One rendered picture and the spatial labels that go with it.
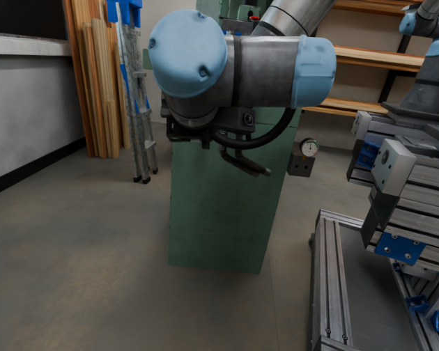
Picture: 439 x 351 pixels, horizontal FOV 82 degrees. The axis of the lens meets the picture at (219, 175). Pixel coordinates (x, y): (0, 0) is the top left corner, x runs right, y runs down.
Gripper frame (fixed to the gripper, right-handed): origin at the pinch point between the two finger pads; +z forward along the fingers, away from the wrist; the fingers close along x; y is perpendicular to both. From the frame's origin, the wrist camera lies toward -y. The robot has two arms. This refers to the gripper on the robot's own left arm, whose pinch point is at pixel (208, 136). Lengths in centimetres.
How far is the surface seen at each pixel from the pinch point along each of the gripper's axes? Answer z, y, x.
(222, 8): 40, -4, -63
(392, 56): 170, -177, -128
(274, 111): 26.8, -22.4, -16.3
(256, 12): 22, -15, -48
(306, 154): 27.4, -33.9, -1.7
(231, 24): 8.0, -5.5, -33.5
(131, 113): 109, 52, -40
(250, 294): 55, -20, 55
